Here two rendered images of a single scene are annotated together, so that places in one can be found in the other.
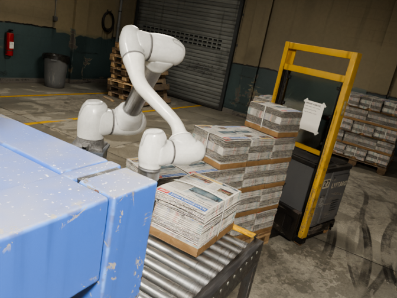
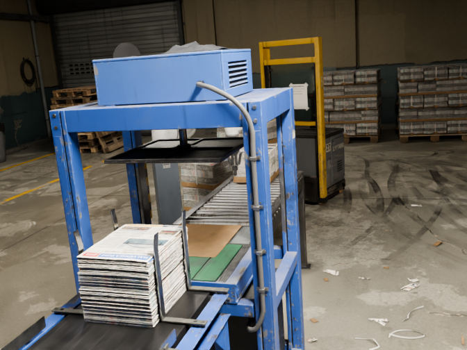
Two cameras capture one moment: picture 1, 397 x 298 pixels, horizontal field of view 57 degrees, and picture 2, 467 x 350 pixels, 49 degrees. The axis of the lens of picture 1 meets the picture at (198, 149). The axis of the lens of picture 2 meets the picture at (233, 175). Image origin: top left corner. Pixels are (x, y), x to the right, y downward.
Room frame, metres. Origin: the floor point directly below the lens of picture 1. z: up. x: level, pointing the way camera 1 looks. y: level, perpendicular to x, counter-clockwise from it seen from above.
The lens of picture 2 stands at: (-2.11, 0.82, 1.72)
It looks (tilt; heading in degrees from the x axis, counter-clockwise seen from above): 13 degrees down; 350
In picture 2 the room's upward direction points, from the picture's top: 4 degrees counter-clockwise
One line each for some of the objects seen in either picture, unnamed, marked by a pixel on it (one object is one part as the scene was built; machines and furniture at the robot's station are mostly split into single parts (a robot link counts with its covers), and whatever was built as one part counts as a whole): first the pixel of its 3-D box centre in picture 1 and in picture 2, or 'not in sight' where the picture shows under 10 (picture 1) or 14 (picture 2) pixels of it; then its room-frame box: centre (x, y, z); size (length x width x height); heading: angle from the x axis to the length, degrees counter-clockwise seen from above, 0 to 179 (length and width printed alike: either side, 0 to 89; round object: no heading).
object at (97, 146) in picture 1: (88, 142); not in sight; (2.02, 0.64, 1.03); 0.22 x 0.18 x 0.06; 6
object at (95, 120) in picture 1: (94, 118); (162, 131); (2.05, 0.63, 1.17); 0.18 x 0.16 x 0.22; 122
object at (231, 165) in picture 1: (217, 156); not in sight; (2.77, -0.16, 0.86); 0.38 x 0.29 x 0.04; 42
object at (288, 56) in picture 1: (270, 129); (268, 119); (3.71, -0.69, 0.97); 0.09 x 0.09 x 1.75; 43
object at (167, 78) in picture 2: not in sight; (177, 76); (0.32, 0.61, 1.65); 0.60 x 0.45 x 0.20; 62
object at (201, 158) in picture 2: not in sight; (184, 150); (0.32, 0.61, 1.30); 0.55 x 0.55 x 0.03; 62
